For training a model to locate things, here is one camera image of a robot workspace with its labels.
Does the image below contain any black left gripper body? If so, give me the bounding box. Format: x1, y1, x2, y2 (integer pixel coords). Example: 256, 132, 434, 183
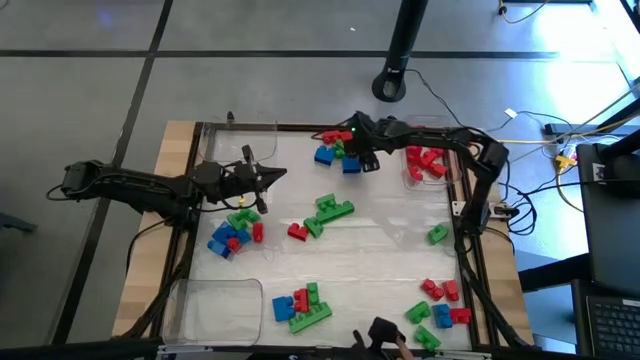
192, 144, 269, 215

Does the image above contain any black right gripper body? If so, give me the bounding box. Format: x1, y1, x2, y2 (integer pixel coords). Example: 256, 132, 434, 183
348, 111, 387, 156

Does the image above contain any red two-stud toy block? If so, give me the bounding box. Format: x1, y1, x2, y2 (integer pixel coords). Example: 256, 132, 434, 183
419, 149, 442, 170

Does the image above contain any clear plastic bin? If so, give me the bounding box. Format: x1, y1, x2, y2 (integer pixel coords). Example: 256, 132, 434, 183
206, 119, 279, 165
401, 113, 455, 193
161, 277, 265, 348

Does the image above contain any long green toy block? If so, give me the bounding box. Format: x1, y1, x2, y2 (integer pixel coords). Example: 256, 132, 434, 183
315, 199, 357, 225
287, 301, 334, 336

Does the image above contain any black corrugated stand pole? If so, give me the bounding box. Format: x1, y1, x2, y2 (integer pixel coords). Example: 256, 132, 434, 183
371, 0, 430, 104

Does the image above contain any small grey adapter box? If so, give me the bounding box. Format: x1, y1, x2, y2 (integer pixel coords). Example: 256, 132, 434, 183
489, 203, 521, 220

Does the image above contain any grey chair base leg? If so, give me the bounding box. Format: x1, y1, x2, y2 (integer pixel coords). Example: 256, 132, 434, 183
0, 212, 39, 234

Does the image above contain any black laptop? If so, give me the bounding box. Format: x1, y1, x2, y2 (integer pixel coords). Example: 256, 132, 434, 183
572, 278, 640, 360

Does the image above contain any black table frame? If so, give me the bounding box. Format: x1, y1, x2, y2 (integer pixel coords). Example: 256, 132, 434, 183
127, 121, 536, 354

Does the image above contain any black floor cable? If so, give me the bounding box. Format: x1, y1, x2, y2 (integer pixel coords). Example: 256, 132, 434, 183
405, 68, 469, 129

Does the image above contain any yellow cable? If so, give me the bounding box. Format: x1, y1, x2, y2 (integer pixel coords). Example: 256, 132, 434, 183
497, 82, 640, 214

